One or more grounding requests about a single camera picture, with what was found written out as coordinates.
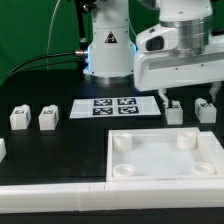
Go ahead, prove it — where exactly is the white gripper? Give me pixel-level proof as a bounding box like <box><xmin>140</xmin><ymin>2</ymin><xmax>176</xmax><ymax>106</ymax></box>
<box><xmin>134</xmin><ymin>46</ymin><xmax>224</xmax><ymax>108</ymax></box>

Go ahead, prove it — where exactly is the white square table top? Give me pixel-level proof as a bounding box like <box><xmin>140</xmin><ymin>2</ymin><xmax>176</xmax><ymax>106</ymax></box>
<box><xmin>106</xmin><ymin>127</ymin><xmax>224</xmax><ymax>182</ymax></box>

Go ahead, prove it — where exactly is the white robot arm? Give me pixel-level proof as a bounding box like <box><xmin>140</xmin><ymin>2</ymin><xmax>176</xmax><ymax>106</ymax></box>
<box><xmin>81</xmin><ymin>0</ymin><xmax>224</xmax><ymax>100</ymax></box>

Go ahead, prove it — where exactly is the white marker sheet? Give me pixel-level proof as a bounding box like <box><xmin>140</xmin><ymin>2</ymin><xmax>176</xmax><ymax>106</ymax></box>
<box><xmin>70</xmin><ymin>96</ymin><xmax>161</xmax><ymax>119</ymax></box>

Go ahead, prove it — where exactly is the black pole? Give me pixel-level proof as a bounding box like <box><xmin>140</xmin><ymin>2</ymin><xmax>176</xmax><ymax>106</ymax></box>
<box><xmin>74</xmin><ymin>0</ymin><xmax>89</xmax><ymax>50</ymax></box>

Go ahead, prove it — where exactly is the white left fence piece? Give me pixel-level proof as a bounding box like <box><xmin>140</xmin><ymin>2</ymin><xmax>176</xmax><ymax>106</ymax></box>
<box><xmin>0</xmin><ymin>138</ymin><xmax>6</xmax><ymax>163</ymax></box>

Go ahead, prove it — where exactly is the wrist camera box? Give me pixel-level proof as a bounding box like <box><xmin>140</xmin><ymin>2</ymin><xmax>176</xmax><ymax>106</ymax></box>
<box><xmin>136</xmin><ymin>24</ymin><xmax>179</xmax><ymax>53</ymax></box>

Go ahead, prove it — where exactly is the white front fence rail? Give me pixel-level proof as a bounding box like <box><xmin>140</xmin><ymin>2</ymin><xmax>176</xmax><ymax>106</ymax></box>
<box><xmin>0</xmin><ymin>180</ymin><xmax>224</xmax><ymax>214</ymax></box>

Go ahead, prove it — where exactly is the black cable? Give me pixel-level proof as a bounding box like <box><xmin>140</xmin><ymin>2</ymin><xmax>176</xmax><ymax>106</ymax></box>
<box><xmin>3</xmin><ymin>50</ymin><xmax>88</xmax><ymax>84</ymax></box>

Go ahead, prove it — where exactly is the white thin cable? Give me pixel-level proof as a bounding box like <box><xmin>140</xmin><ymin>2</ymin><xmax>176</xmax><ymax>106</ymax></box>
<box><xmin>45</xmin><ymin>0</ymin><xmax>63</xmax><ymax>71</ymax></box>

